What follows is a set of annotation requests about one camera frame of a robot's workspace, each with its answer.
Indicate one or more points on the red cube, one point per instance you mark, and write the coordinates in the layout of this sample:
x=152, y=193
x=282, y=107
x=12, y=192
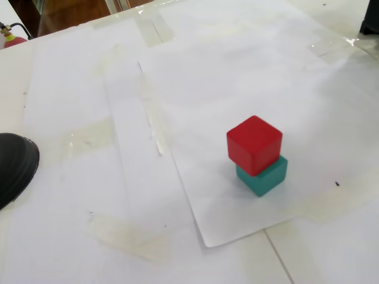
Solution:
x=254, y=145

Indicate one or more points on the teal blue cube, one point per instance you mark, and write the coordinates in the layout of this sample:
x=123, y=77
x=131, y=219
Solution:
x=266, y=180

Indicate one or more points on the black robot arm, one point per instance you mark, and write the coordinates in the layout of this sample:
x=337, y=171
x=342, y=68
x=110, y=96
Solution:
x=370, y=17

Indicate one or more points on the beige masking tape strip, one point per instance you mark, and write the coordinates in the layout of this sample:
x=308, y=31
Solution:
x=152, y=112
x=102, y=63
x=86, y=139
x=325, y=204
x=127, y=236
x=154, y=29

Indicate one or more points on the large white paper sheet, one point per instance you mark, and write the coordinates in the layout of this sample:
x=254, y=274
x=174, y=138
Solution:
x=127, y=124

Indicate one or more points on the small white paper sheet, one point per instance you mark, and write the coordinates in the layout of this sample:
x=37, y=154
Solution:
x=296, y=88

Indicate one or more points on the black round object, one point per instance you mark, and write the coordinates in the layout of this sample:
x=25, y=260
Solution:
x=14, y=168

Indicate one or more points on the red fire extinguisher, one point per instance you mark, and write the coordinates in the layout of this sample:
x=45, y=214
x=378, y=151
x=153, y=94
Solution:
x=12, y=40

